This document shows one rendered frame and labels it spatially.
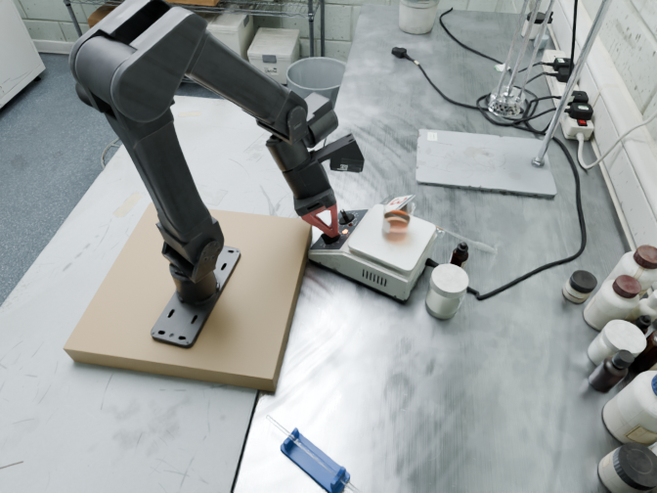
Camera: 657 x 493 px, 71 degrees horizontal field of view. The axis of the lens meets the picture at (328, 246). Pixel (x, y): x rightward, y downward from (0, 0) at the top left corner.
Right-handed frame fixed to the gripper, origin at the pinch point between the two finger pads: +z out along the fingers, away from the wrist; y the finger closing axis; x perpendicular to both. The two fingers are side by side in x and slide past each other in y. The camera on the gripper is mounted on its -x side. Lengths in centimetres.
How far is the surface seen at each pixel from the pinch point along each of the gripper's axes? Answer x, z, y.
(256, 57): 17, -10, 214
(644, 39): -77, 6, 29
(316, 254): 4.5, 2.0, -1.7
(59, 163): 136, -14, 178
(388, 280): -5.6, 7.6, -10.1
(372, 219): -7.4, 0.8, -1.1
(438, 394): -5.4, 19.1, -25.9
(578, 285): -33.9, 22.0, -13.7
